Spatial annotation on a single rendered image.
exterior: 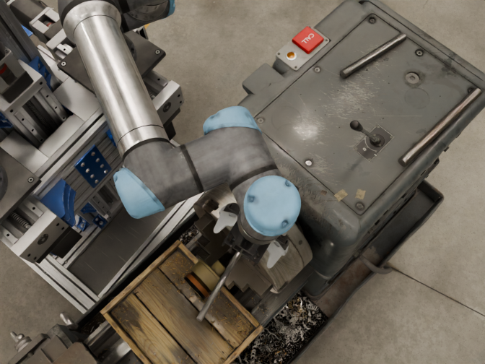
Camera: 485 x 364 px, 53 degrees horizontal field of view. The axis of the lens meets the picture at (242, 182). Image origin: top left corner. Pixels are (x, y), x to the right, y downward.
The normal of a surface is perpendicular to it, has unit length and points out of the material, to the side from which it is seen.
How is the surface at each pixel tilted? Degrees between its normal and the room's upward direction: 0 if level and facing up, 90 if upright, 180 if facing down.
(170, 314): 0
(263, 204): 10
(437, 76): 0
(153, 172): 4
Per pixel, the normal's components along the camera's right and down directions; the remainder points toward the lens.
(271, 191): 0.09, -0.26
